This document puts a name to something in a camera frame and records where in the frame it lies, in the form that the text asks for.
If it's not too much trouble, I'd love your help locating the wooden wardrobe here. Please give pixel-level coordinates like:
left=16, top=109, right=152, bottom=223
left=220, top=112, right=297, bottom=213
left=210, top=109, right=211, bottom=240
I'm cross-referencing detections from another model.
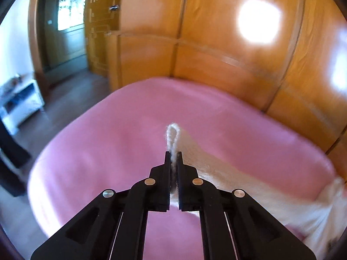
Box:
left=107, top=0, right=347, bottom=180

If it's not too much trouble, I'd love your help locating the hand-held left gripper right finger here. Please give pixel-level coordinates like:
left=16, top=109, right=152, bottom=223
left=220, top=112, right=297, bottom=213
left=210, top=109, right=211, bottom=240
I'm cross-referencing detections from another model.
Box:
left=176, top=152, right=316, bottom=260

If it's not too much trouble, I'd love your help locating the white low cabinet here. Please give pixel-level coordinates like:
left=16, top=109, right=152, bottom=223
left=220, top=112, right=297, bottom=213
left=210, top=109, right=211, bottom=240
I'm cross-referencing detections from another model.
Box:
left=0, top=79, right=45, bottom=135

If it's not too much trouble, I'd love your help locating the glass panel door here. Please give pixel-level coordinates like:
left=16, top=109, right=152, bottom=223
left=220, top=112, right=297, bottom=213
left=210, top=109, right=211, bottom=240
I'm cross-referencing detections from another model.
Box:
left=43, top=0, right=89, bottom=69

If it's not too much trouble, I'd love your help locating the pink blanket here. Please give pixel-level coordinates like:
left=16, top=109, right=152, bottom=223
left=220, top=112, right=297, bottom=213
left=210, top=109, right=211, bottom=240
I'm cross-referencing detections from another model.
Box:
left=27, top=77, right=337, bottom=260

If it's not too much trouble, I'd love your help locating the wooden room door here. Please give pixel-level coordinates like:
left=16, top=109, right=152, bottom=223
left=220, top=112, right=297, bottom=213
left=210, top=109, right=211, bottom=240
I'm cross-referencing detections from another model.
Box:
left=85, top=0, right=122, bottom=77

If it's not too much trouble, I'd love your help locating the dark furniture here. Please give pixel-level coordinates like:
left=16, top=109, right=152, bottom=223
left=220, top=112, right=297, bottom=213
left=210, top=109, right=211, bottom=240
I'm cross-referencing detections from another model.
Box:
left=0, top=119, right=32, bottom=197

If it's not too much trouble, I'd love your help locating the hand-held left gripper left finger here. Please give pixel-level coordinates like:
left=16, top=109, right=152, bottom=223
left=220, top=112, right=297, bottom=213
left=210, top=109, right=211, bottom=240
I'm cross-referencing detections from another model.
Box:
left=30, top=151, right=172, bottom=260

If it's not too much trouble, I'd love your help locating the cream white towel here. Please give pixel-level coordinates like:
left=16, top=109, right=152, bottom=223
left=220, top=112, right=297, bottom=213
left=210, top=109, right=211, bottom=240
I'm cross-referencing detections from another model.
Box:
left=165, top=123, right=347, bottom=260

